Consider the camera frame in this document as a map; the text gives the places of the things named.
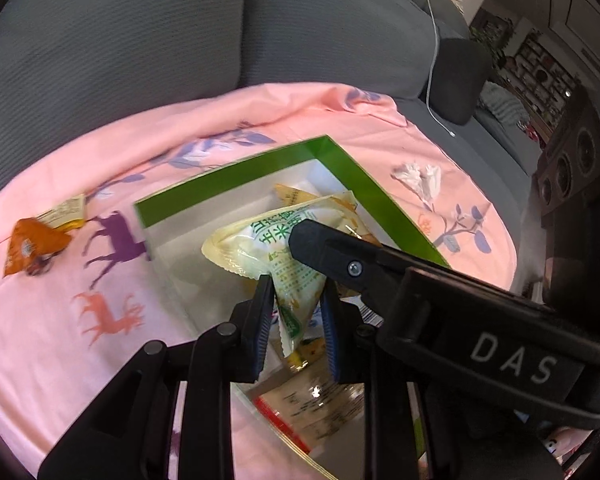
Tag white red-edged snack packet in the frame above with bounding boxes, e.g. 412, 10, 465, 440
253, 356, 364, 454

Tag tan golden snack packet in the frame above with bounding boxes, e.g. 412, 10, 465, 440
274, 183, 358, 211

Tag pale green biscuit snack bag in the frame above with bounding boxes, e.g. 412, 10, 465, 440
201, 191, 370, 356

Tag orange brown snack packet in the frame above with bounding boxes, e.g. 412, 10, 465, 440
4, 218, 72, 276

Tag yellow barcode snack packet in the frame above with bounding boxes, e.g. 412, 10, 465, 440
286, 302, 384, 372

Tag green holographic cardboard box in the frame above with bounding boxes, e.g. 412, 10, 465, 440
133, 133, 451, 480

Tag crumpled white tissue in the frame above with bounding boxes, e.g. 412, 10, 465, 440
391, 164, 442, 210

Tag pink printed blanket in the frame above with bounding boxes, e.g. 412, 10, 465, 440
0, 82, 517, 472

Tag black round cushion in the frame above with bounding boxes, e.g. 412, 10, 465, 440
429, 38, 492, 126

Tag grey sofa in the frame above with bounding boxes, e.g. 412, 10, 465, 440
0, 0, 537, 212

